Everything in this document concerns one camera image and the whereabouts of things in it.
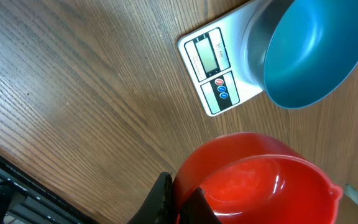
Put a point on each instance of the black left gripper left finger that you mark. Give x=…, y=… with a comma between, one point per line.
x=159, y=205

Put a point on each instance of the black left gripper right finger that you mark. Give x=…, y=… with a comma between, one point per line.
x=196, y=210

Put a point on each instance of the red scoop blue handle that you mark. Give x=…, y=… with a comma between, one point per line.
x=255, y=178

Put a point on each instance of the white digital kitchen scale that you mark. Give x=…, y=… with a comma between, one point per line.
x=215, y=57

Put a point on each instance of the teal plastic bowl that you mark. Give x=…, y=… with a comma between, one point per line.
x=300, y=51

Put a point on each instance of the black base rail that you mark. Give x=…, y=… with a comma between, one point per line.
x=26, y=200

